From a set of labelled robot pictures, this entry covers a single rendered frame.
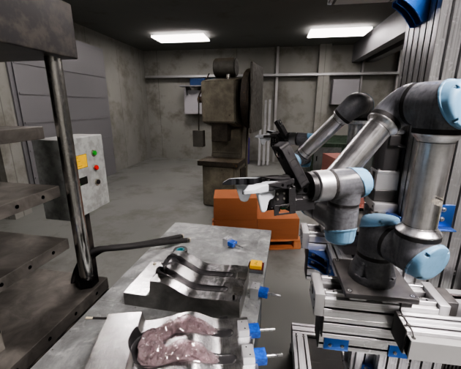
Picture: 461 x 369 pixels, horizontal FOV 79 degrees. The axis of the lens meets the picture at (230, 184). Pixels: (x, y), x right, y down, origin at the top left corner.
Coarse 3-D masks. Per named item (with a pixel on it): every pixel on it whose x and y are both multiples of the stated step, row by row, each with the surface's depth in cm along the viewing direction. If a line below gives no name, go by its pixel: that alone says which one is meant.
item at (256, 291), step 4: (252, 284) 126; (256, 284) 126; (260, 284) 126; (252, 288) 123; (256, 288) 123; (260, 288) 125; (264, 288) 125; (268, 288) 125; (252, 292) 124; (256, 292) 123; (260, 292) 123; (264, 292) 122; (268, 292) 124; (252, 296) 124; (256, 296) 123; (260, 296) 123; (264, 296) 123; (280, 296) 122
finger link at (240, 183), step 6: (228, 180) 68; (234, 180) 68; (240, 180) 67; (246, 180) 67; (252, 180) 66; (258, 180) 67; (240, 186) 68; (246, 186) 68; (240, 192) 69; (240, 198) 69; (246, 198) 69
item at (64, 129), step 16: (48, 64) 108; (48, 80) 110; (64, 80) 114; (64, 96) 113; (64, 112) 114; (64, 128) 115; (64, 144) 117; (64, 160) 118; (64, 176) 120; (80, 192) 126; (80, 208) 126; (80, 224) 127; (80, 240) 128; (80, 256) 130; (80, 272) 133; (80, 288) 133
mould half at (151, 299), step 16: (192, 256) 137; (144, 272) 134; (192, 272) 127; (128, 288) 122; (144, 288) 122; (160, 288) 115; (176, 288) 114; (128, 304) 121; (144, 304) 119; (160, 304) 117; (176, 304) 115; (192, 304) 114; (208, 304) 112; (224, 304) 111; (240, 304) 111
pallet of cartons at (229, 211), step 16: (224, 192) 332; (224, 208) 314; (240, 208) 314; (256, 208) 314; (224, 224) 318; (240, 224) 320; (256, 224) 322; (272, 224) 323; (288, 224) 324; (272, 240) 326; (288, 240) 328
